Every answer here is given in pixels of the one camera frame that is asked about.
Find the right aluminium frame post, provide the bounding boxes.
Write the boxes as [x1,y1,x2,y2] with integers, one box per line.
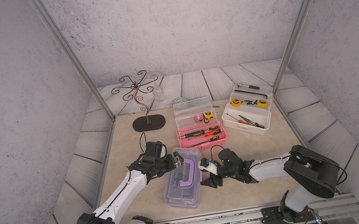
[273,0,312,94]

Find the purple toolbox with clear lid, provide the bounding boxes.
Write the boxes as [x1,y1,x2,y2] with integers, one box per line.
[164,148,202,209]

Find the yellow tape measure right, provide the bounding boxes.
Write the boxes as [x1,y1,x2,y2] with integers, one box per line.
[257,100,269,108]

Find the long black hex key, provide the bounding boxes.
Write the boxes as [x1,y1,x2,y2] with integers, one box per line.
[234,89,268,99]

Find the clear glass bottle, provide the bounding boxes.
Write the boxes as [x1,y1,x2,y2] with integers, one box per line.
[149,71,165,103]

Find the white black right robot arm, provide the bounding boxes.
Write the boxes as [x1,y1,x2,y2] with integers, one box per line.
[198,145,341,224]

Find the brown metal jewelry stand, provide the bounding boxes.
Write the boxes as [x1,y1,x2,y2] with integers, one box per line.
[108,68,167,136]

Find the pink toolbox with clear lid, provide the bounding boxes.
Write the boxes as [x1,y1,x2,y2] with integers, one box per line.
[173,97,227,150]

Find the small yellow black screwdriver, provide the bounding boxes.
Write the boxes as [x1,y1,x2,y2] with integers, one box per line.
[192,135,220,147]

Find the black silver ratchet tool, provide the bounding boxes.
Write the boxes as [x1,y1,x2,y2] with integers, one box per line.
[237,84,260,90]

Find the pliers in white box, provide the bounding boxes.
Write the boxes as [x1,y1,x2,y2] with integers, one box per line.
[227,114,265,129]

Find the left aluminium frame post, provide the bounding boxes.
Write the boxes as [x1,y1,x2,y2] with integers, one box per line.
[29,0,115,120]

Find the yellow tape measure left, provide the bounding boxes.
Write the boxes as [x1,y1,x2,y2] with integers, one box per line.
[231,98,242,107]

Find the yellow tape measure pink box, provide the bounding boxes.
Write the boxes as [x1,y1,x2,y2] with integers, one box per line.
[203,111,214,121]

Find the orange handle screwdriver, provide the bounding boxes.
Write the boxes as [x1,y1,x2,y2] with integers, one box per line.
[189,129,221,141]

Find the white open toolbox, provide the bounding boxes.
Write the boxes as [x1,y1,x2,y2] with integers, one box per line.
[222,83,273,135]

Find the aluminium frame post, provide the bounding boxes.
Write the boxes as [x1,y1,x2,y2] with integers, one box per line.
[273,0,312,94]
[29,0,115,120]

